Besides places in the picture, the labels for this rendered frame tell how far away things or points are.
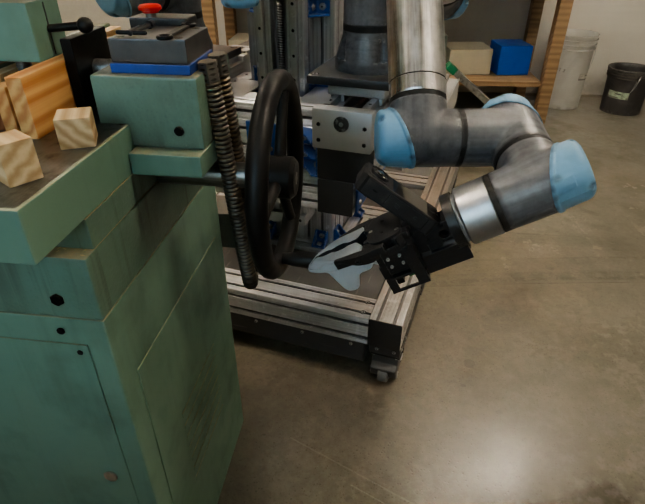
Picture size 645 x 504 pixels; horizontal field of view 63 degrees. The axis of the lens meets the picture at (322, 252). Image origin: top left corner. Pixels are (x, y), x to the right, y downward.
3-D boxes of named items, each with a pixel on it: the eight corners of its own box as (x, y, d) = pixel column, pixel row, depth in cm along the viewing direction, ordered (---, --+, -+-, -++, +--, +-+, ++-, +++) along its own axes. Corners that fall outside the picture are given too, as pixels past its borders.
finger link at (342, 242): (325, 293, 75) (384, 271, 71) (304, 261, 72) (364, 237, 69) (328, 281, 77) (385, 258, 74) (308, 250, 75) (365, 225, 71)
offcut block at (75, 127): (64, 137, 62) (56, 109, 60) (98, 134, 63) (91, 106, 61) (60, 150, 59) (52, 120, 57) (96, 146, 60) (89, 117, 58)
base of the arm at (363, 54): (345, 57, 132) (346, 14, 126) (405, 62, 127) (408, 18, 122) (326, 72, 120) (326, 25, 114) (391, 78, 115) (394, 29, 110)
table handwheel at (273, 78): (281, 42, 58) (315, 91, 86) (109, 37, 60) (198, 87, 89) (269, 299, 61) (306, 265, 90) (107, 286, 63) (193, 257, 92)
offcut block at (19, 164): (44, 177, 53) (31, 136, 50) (10, 188, 51) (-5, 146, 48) (28, 168, 55) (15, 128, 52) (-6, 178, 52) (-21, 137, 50)
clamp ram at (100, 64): (131, 114, 68) (116, 40, 63) (77, 111, 69) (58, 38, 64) (158, 94, 75) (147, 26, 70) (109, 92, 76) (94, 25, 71)
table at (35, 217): (130, 275, 49) (116, 219, 45) (-163, 252, 52) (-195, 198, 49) (269, 91, 99) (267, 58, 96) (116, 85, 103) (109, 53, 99)
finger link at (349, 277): (322, 307, 72) (383, 284, 69) (301, 274, 70) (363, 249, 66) (325, 293, 75) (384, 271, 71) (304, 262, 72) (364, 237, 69)
